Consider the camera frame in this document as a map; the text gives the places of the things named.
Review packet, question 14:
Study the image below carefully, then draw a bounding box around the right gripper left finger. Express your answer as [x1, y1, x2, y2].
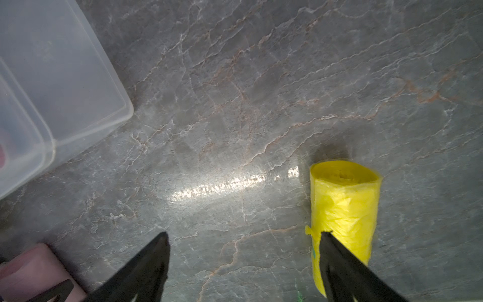
[85, 232, 171, 301]

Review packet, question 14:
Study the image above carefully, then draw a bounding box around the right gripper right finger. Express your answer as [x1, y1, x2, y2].
[319, 232, 407, 302]

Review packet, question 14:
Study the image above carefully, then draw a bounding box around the clear plastic storage box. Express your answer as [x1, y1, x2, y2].
[1, 1, 133, 196]

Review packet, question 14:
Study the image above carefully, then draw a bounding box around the yellow trash bag roll right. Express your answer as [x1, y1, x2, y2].
[305, 160, 382, 296]

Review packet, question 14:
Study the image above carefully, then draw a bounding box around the pink roll centre left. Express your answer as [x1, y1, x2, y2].
[1, 243, 87, 301]

